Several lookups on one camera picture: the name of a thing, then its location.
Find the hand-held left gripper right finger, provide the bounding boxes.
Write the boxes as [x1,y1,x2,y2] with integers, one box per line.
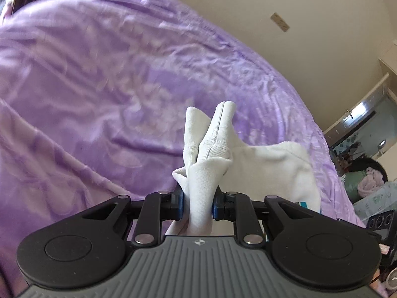
[211,191,326,248]

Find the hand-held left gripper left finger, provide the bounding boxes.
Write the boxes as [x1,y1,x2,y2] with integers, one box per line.
[73,189,185,248]

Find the white t-shirt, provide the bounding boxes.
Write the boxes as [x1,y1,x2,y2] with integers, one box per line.
[164,101,322,236]

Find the floral covered box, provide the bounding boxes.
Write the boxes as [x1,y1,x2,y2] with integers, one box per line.
[353,183,397,222]

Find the pink fluffy cloth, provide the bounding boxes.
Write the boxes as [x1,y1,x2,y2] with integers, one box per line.
[358,167,386,198]

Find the purple floral blanket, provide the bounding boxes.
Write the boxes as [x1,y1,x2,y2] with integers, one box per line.
[0,0,367,289]

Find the brown wall tape strip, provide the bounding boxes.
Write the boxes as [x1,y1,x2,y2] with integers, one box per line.
[270,12,291,33]

